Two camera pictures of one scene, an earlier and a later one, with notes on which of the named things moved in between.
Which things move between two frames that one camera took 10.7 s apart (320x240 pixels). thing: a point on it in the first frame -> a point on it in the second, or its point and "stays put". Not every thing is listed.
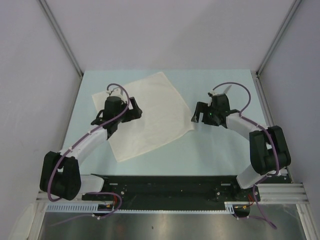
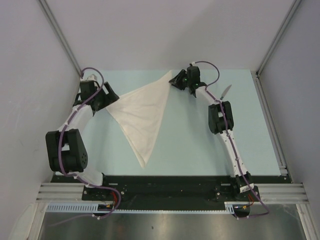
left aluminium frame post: (49, 13) stays put
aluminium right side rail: (266, 114) stays put
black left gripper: (133, 113) -> (109, 98)
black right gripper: (200, 107) -> (176, 81)
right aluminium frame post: (278, 36) stays put
